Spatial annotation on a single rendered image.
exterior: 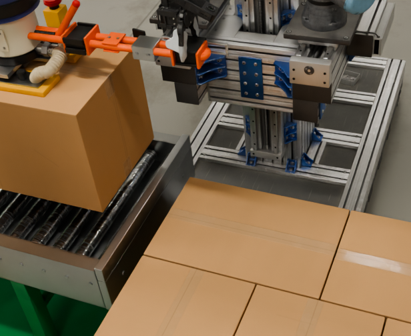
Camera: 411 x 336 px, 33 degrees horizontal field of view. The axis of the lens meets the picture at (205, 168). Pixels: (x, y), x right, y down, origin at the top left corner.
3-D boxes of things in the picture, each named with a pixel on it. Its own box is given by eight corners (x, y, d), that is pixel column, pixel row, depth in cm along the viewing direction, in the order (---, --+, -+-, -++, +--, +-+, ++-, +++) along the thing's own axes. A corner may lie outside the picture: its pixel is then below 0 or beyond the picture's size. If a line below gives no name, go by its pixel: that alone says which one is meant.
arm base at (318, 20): (307, 7, 242) (307, -19, 235) (351, 11, 237) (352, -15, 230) (296, 29, 232) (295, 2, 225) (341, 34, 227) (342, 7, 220)
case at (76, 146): (-46, 179, 246) (-88, 86, 219) (17, 113, 273) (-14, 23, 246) (103, 213, 225) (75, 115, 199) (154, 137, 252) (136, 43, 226)
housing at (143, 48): (132, 59, 200) (129, 46, 197) (142, 47, 204) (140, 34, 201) (154, 63, 197) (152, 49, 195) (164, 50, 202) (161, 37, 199)
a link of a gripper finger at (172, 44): (167, 60, 194) (168, 27, 191) (187, 62, 192) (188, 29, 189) (163, 61, 191) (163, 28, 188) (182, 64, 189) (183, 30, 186)
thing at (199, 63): (171, 66, 195) (169, 51, 191) (181, 52, 200) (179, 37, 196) (199, 69, 192) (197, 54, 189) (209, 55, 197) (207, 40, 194)
